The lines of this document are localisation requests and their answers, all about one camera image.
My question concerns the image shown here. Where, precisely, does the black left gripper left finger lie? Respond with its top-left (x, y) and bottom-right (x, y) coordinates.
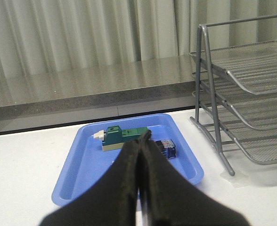
top-left (40, 139), bottom-right (140, 226)

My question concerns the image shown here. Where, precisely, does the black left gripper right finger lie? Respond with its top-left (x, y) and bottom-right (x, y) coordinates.
top-left (139, 130), bottom-right (249, 226)

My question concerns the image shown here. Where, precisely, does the red emergency stop button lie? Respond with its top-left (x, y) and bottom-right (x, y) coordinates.
top-left (155, 139), bottom-right (176, 159)

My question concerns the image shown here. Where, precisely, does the mesh tray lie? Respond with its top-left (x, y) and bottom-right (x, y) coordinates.
top-left (188, 39), bottom-right (277, 96)
top-left (192, 105), bottom-right (277, 165)
top-left (213, 76), bottom-right (277, 130)

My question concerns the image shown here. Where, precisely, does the blue plastic tray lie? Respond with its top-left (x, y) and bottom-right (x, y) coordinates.
top-left (51, 113), bottom-right (204, 206)

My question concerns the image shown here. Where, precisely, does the green electrical module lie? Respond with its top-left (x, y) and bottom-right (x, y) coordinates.
top-left (93, 125), bottom-right (148, 152)

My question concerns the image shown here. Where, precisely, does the grey stone counter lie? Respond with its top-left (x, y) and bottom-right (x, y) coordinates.
top-left (0, 55), bottom-right (195, 132)

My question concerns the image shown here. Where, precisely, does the silver rack frame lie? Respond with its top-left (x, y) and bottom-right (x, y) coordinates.
top-left (189, 13), bottom-right (277, 177)

